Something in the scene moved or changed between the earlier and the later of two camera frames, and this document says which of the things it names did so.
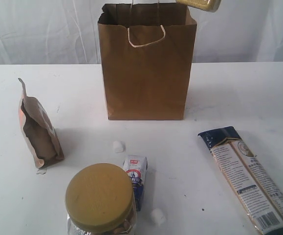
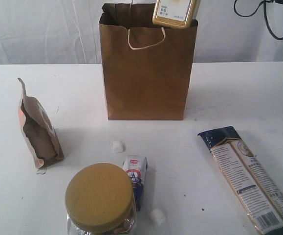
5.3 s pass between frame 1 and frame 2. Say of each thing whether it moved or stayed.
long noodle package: stayed
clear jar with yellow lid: stayed
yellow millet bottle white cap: moved
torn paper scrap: stayed
